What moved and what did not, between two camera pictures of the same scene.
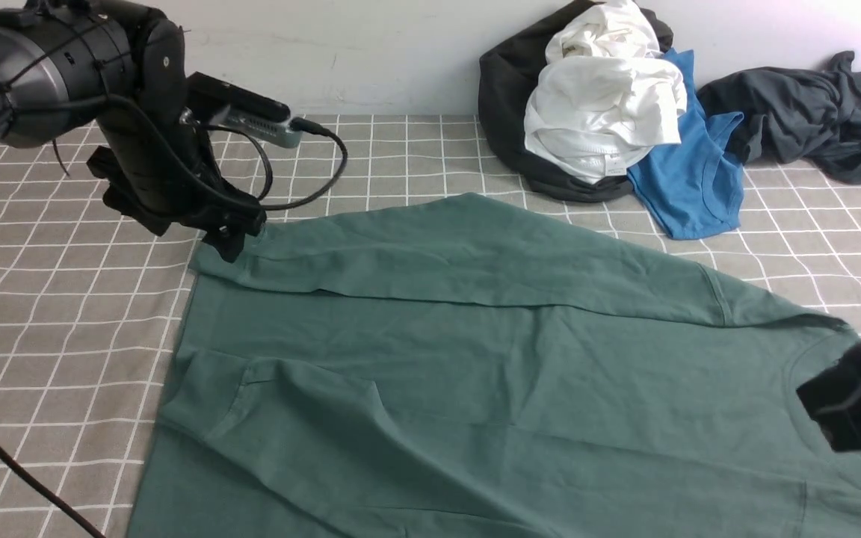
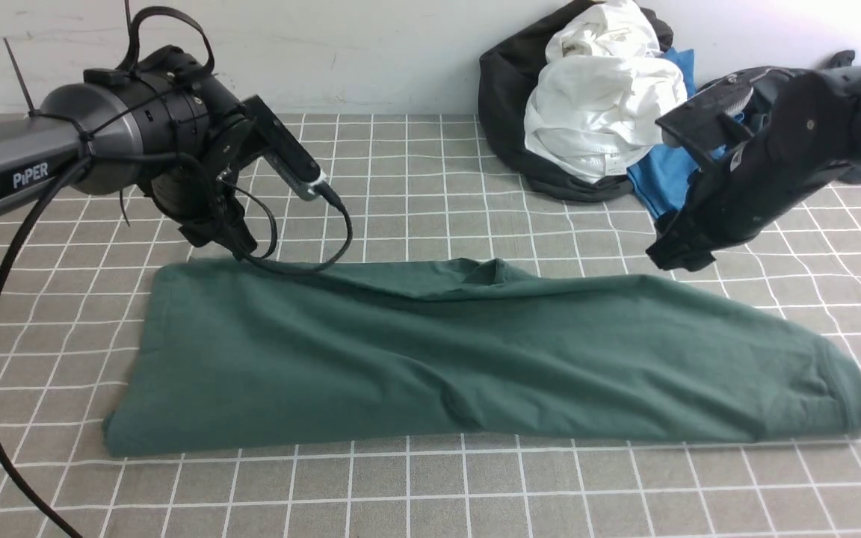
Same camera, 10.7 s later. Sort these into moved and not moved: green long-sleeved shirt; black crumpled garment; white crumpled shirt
Moved: green long-sleeved shirt
Not moved: black crumpled garment; white crumpled shirt
